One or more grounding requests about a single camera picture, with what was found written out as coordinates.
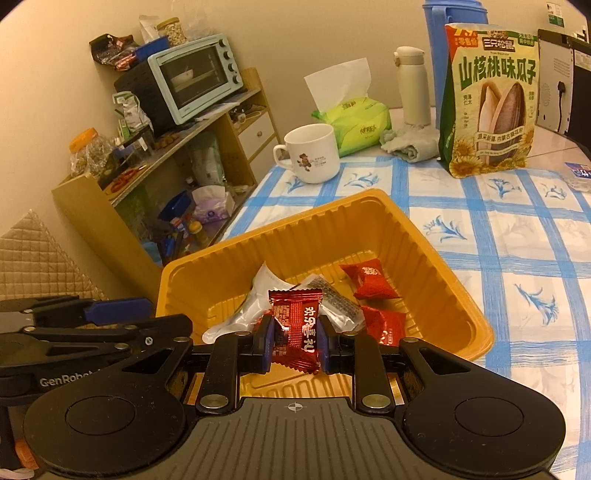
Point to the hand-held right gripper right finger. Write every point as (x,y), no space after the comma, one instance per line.
(324,344)

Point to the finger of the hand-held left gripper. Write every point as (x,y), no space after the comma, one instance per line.
(120,310)
(161,327)

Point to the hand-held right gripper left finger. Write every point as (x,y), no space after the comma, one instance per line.
(265,339)

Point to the small shiny red candy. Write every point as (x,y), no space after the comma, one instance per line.
(295,323)

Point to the silver green snack pouch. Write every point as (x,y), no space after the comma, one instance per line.
(258,300)

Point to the dark seaweed snack packet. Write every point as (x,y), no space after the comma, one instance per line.
(339,304)

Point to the red snack packet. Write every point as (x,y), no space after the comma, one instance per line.
(385,325)
(369,281)

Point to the yellow plastic tray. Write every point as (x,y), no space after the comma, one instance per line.
(425,281)

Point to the quilted beige chair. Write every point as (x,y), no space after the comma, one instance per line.
(41,263)

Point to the wooden shelf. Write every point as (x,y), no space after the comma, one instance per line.
(92,217)

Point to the small yellow bottle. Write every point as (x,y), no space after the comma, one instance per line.
(195,233)

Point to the blue plastic container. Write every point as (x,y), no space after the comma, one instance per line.
(174,205)

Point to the purple tissue pack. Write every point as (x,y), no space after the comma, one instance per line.
(212,205)

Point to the orange lid jar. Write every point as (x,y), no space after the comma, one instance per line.
(90,154)

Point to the white mug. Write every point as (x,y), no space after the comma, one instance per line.
(311,154)

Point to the green white bag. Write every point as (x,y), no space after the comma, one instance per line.
(131,113)

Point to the blue checked tablecloth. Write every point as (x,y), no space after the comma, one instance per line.
(508,258)

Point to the black countertop appliance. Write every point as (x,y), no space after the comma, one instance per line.
(134,92)

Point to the grey rag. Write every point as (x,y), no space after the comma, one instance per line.
(411,143)

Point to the green tissue pack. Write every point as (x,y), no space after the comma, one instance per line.
(355,122)

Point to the mint green toaster oven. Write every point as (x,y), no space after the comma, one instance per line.
(194,78)

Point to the dark red snack bag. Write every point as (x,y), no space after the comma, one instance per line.
(113,50)

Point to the blue box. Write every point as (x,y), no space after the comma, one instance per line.
(150,50)

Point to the white thermos bottle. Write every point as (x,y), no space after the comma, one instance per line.
(413,87)

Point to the white plastic bag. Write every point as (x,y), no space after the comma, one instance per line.
(147,28)

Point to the clear jar of nuts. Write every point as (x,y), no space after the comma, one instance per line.
(171,31)

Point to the sunflower seed bag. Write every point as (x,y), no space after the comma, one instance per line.
(489,101)

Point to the small blue white packet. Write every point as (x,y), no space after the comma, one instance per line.
(579,175)

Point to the blue thermos jug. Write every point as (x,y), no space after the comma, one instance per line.
(457,14)

